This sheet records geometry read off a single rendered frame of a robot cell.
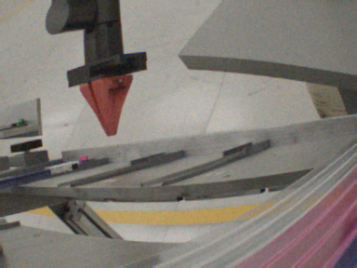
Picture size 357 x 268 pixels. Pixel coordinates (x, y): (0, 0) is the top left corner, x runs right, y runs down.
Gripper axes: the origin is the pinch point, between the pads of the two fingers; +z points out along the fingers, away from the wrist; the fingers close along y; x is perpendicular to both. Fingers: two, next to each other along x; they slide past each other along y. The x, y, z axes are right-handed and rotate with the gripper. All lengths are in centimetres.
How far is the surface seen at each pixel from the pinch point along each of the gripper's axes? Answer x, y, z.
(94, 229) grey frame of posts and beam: 2.0, -9.5, 14.7
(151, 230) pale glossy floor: 72, -54, 33
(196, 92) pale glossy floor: 111, -58, -2
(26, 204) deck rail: -14.4, -7.5, 7.9
